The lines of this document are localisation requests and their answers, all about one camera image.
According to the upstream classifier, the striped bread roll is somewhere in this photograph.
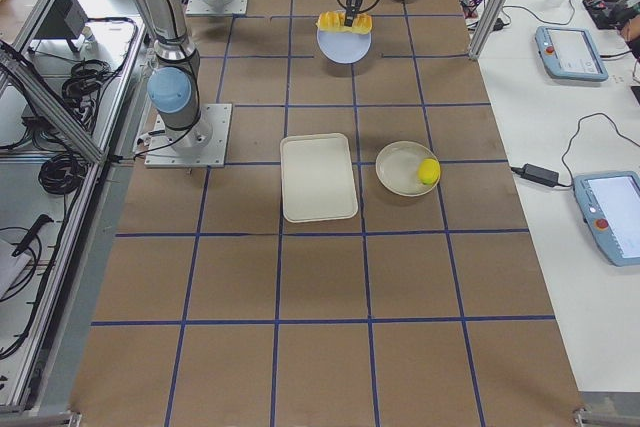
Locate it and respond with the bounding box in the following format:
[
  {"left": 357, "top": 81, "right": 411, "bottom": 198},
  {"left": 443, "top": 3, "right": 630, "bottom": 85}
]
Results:
[{"left": 316, "top": 11, "right": 373, "bottom": 35}]

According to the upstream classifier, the blue plate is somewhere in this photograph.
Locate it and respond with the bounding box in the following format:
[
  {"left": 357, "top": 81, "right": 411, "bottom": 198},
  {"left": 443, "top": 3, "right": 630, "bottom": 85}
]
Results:
[{"left": 316, "top": 29, "right": 372, "bottom": 64}]

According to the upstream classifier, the white plate with lemon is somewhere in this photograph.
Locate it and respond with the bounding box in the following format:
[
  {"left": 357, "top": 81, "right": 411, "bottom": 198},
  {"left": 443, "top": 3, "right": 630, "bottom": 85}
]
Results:
[{"left": 376, "top": 141, "right": 439, "bottom": 197}]

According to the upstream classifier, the white rectangular tray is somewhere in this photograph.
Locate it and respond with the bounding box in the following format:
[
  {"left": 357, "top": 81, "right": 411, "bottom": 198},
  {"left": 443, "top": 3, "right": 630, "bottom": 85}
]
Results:
[{"left": 280, "top": 133, "right": 358, "bottom": 223}]

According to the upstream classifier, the yellow lemon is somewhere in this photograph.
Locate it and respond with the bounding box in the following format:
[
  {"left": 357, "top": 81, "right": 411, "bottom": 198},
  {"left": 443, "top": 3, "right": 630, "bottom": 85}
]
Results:
[{"left": 417, "top": 158, "right": 441, "bottom": 185}]

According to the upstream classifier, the blue teach pendant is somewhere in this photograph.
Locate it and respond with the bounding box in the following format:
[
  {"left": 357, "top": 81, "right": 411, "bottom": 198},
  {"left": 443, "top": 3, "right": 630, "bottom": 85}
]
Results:
[{"left": 534, "top": 26, "right": 609, "bottom": 82}]

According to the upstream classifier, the black power adapter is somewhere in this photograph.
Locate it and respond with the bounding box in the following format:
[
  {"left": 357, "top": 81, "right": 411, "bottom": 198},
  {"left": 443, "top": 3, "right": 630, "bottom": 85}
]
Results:
[{"left": 520, "top": 164, "right": 559, "bottom": 187}]

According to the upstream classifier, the aluminium frame post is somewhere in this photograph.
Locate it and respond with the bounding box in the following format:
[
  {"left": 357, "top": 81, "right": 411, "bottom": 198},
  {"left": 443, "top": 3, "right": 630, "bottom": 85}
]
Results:
[{"left": 467, "top": 0, "right": 531, "bottom": 61}]

